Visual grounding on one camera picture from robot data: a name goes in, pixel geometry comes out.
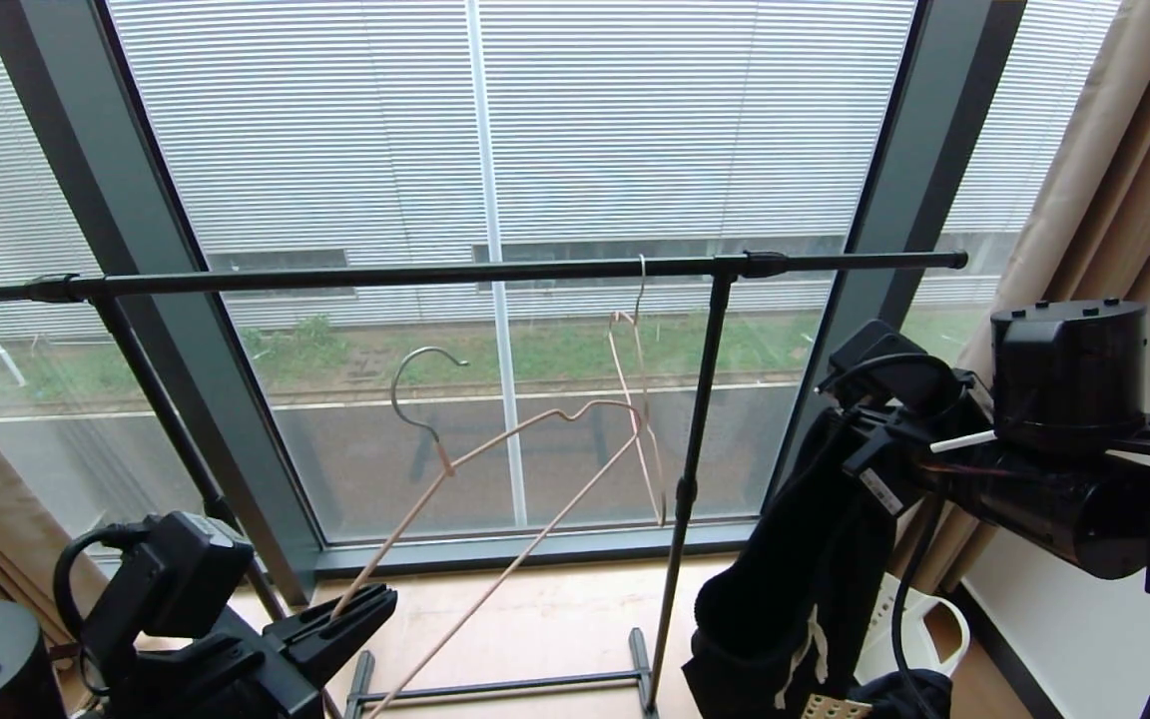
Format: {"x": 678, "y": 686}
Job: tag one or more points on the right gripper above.
{"x": 1064, "y": 509}

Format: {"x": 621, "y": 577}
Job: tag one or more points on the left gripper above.
{"x": 216, "y": 679}

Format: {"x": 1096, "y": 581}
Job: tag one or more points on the pink clothes hanger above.
{"x": 661, "y": 509}
{"x": 447, "y": 467}

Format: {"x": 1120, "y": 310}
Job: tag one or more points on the black shorts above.
{"x": 785, "y": 579}

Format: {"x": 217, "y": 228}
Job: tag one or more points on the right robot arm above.
{"x": 1064, "y": 369}

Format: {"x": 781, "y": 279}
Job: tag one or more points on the white laundry basket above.
{"x": 874, "y": 649}

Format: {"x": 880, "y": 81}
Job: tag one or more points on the black clothes rack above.
{"x": 435, "y": 272}

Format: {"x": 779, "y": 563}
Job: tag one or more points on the black garment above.
{"x": 919, "y": 694}

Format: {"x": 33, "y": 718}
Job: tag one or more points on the window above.
{"x": 186, "y": 150}

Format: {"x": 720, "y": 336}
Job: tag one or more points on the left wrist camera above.
{"x": 176, "y": 569}

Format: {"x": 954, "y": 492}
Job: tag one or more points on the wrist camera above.
{"x": 884, "y": 350}
{"x": 176, "y": 569}

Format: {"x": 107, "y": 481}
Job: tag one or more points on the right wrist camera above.
{"x": 884, "y": 350}

